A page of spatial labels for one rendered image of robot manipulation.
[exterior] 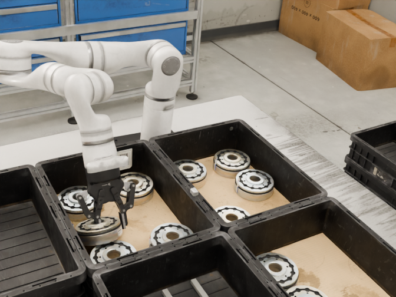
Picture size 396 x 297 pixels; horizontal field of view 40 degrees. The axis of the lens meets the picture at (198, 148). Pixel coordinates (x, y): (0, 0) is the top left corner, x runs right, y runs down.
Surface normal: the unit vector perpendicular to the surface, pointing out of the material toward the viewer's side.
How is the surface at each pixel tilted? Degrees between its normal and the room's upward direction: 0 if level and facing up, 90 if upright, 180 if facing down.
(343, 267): 0
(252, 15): 90
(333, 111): 0
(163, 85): 91
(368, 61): 90
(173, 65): 93
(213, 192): 0
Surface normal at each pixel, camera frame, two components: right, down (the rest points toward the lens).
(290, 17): -0.86, 0.22
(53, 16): 0.51, 0.49
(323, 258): 0.07, -0.84
